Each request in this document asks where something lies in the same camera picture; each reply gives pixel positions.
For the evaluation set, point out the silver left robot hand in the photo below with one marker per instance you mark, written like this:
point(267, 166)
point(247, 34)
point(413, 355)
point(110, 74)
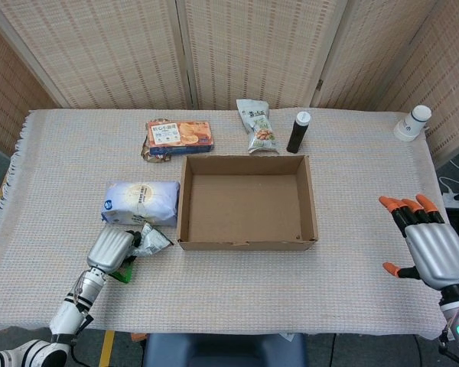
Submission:
point(109, 248)

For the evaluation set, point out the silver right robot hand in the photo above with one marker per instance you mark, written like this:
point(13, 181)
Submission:
point(436, 248)

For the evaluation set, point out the green snack bag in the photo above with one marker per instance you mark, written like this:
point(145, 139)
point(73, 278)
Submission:
point(152, 241)

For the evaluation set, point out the blue tissue pack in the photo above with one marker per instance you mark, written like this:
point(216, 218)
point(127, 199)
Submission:
point(141, 200)

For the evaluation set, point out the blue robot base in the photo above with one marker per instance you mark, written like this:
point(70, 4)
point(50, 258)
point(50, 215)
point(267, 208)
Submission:
point(222, 349)

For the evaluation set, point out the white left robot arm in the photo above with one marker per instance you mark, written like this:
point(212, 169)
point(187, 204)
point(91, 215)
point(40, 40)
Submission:
point(67, 309)

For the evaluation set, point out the orange biscuit box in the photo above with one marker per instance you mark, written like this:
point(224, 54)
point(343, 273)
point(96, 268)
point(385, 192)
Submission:
point(180, 135)

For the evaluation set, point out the open brown cardboard box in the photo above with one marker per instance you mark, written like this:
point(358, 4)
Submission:
point(245, 199)

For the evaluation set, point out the white crinkled plastic packet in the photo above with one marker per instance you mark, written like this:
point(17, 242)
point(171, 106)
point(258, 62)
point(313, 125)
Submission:
point(261, 130)

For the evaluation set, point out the white power strip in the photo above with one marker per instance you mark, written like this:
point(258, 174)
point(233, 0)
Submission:
point(453, 199)

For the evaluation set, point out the crumpled brown foil wrapper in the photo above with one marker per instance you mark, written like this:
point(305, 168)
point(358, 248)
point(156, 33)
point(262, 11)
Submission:
point(155, 158)

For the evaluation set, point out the beige woven tablecloth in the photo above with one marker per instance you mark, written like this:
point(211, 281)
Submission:
point(233, 290)

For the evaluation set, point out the dark bottle with white cap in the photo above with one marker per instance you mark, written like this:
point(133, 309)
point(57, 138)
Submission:
point(297, 134)

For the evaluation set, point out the woven folding screen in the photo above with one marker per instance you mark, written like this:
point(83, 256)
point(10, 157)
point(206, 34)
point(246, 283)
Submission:
point(99, 49)

